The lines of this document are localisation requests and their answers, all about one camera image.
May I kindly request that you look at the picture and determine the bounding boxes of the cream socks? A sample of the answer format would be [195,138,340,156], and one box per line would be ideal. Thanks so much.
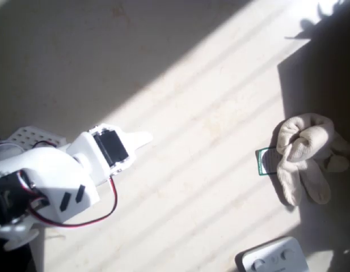
[272,113,350,206]

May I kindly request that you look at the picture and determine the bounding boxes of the red black upper arm cable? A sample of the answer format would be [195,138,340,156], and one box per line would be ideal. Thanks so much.
[32,140,57,148]

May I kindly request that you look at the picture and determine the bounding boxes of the white perforated base plate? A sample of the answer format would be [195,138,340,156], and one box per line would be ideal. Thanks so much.
[7,126,68,150]

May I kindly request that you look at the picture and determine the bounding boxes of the green bordered paper label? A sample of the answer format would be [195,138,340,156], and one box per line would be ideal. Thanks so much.
[255,147,279,177]

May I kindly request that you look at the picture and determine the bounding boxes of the red black wrist servo cable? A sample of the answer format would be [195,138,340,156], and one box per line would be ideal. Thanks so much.
[21,169,119,227]

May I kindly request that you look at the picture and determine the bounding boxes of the white device with round knobs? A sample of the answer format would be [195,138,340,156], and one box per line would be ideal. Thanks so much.
[240,236,310,272]

